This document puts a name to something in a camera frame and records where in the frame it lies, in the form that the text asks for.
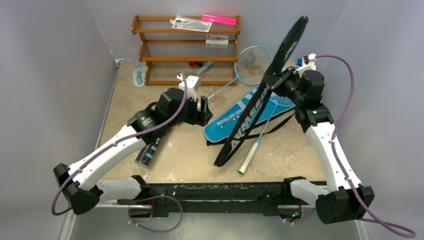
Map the blue racket bag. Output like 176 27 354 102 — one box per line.
203 86 295 146

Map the black Crossway racket bag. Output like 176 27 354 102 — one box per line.
213 15 309 167

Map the black shuttlecock tube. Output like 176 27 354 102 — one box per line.
134 135 165 169

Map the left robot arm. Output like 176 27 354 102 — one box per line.
51 87 213 216

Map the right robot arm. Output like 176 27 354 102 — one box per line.
279 70 375 224

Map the light blue badminton racket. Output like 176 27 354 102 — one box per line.
208 45 273 99

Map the red black small object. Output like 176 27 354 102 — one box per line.
188 61 204 67

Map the light blue packaged item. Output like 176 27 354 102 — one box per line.
132 63 147 88

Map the light blue strip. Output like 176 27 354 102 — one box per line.
196 61 214 75

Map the wooden shelf rack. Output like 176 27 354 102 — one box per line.
131 15 242 85

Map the white green box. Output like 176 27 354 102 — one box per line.
205 34 229 48

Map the white blister package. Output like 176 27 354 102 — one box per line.
169 16 213 33

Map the pink bar on shelf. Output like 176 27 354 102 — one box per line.
201 14 237 26

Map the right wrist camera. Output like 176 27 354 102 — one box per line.
296 53 317 77

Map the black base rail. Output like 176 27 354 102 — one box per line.
117 181 308 218

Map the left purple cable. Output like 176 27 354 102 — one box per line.
51 70 189 233

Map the purple cable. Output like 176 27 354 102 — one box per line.
51 70 189 233
281 54 418 239

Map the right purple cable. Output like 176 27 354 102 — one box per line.
281 54 418 239

